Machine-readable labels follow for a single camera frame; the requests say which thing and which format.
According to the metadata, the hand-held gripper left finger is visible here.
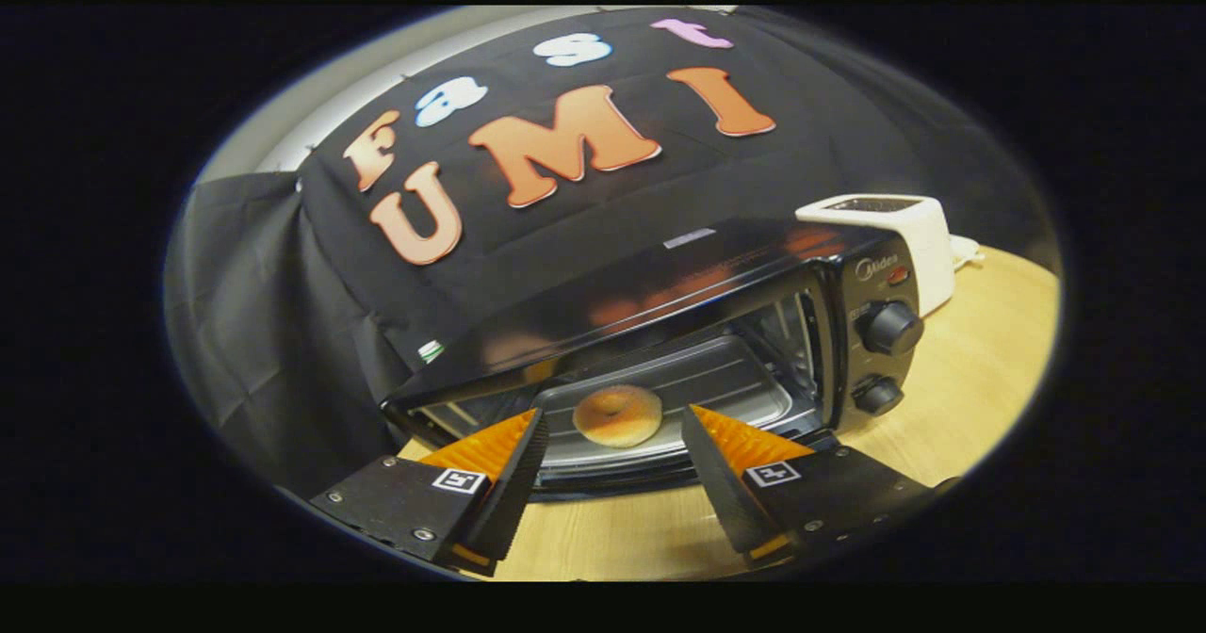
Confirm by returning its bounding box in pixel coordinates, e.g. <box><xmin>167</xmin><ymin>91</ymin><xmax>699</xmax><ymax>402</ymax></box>
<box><xmin>311</xmin><ymin>409</ymin><xmax>550</xmax><ymax>576</ymax></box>

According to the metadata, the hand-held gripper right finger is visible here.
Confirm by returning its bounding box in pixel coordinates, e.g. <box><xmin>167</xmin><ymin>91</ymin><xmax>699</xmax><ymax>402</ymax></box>
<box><xmin>680</xmin><ymin>405</ymin><xmax>962</xmax><ymax>563</ymax></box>

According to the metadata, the glazed donut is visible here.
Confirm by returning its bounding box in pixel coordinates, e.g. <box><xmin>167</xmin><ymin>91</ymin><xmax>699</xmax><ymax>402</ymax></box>
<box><xmin>573</xmin><ymin>385</ymin><xmax>663</xmax><ymax>448</ymax></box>

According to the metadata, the black toaster oven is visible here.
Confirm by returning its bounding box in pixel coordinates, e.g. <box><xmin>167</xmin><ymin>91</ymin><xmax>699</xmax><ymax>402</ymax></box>
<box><xmin>381</xmin><ymin>217</ymin><xmax>926</xmax><ymax>502</ymax></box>

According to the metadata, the metal oven tray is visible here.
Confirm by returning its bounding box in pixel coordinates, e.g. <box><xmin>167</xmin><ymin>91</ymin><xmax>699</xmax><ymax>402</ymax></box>
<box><xmin>537</xmin><ymin>336</ymin><xmax>792</xmax><ymax>469</ymax></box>

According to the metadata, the white bread toaster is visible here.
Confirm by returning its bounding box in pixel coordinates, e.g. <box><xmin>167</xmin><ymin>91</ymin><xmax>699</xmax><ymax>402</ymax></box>
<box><xmin>796</xmin><ymin>194</ymin><xmax>955</xmax><ymax>318</ymax></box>

